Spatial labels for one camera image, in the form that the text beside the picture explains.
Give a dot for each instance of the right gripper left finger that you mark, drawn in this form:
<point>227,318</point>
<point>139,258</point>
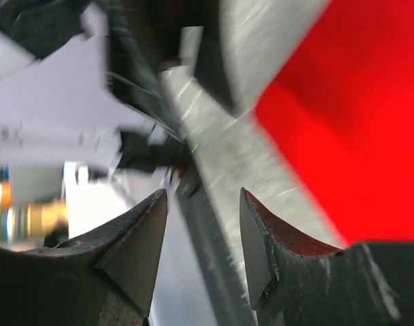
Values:
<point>103,277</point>

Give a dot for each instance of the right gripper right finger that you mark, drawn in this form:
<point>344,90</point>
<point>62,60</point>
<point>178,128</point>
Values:
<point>294,279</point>

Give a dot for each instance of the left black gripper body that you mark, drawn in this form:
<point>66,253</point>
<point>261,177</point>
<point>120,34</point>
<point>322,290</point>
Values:
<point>144,39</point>

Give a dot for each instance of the red t shirt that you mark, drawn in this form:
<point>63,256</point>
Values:
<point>341,111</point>

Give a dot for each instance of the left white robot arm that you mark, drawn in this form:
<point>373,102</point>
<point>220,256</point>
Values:
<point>83,81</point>

